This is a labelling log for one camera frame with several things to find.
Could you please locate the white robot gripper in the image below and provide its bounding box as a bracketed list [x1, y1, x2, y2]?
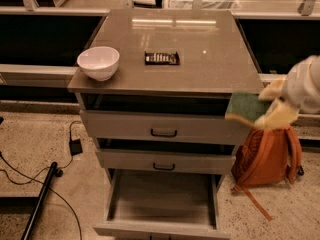
[254, 55, 320, 130]

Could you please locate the green and yellow sponge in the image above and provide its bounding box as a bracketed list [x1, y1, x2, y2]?
[225, 92, 271, 127]

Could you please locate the grey drawer cabinet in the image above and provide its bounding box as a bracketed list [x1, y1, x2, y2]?
[69, 9, 262, 240]

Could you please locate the middle grey drawer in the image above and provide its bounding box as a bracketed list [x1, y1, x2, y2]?
[96, 149, 234, 175]

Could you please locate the open bottom grey drawer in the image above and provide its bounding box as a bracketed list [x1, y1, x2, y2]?
[94, 170, 230, 240]

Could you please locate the top grey drawer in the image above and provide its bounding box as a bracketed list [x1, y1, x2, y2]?
[80, 110, 250, 145]

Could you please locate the orange backpack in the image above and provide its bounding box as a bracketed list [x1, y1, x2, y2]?
[231, 126, 302, 221]

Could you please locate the white bowl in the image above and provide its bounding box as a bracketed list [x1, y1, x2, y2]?
[77, 46, 120, 81]

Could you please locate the black power adapter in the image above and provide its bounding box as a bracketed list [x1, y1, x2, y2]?
[69, 139, 83, 156]

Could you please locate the black pole on floor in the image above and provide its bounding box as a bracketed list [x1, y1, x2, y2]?
[21, 162, 58, 240]

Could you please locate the black floor cable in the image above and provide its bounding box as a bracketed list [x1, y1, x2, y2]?
[0, 120, 84, 240]

